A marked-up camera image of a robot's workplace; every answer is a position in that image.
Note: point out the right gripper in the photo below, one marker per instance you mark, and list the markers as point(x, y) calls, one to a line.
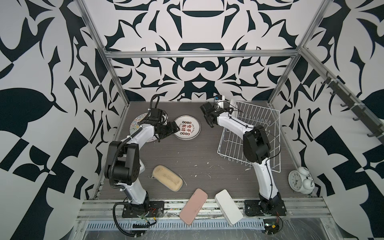
point(225, 110)

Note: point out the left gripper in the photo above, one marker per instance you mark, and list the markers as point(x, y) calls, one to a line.
point(172, 129)

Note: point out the white plate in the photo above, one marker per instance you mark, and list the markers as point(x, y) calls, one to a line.
point(227, 106)
point(189, 126)

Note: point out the colourful squiggle pattern plate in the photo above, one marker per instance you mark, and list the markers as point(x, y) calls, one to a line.
point(138, 123)

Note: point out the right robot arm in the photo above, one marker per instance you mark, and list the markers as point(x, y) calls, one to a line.
point(256, 149)

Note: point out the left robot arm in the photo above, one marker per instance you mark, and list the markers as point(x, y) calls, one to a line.
point(123, 164)

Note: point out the beige glasses case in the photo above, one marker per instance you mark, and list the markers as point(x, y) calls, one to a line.
point(168, 178)

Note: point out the pink glasses case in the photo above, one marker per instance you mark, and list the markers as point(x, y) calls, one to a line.
point(193, 206)

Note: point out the white glasses case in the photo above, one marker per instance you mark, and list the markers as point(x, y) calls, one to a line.
point(228, 207)

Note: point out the white twin bell alarm clock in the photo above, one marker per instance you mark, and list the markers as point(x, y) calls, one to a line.
point(301, 180)

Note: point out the small circuit board with LED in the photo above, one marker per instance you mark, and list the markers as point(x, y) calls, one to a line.
point(273, 226)

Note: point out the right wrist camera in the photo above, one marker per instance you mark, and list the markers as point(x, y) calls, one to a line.
point(218, 98)

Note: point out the white wire dish rack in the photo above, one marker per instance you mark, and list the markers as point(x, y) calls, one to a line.
point(231, 146)

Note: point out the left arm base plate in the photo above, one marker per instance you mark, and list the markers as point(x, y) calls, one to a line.
point(148, 209)

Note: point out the white slotted cable duct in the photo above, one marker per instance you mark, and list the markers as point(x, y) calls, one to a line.
point(200, 224)

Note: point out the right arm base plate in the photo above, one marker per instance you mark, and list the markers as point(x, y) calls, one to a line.
point(274, 207)

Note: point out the aluminium front mounting rail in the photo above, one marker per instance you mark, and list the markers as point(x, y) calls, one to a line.
point(295, 207)

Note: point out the black wall hook rail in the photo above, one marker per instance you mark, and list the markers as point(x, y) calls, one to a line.
point(351, 102)

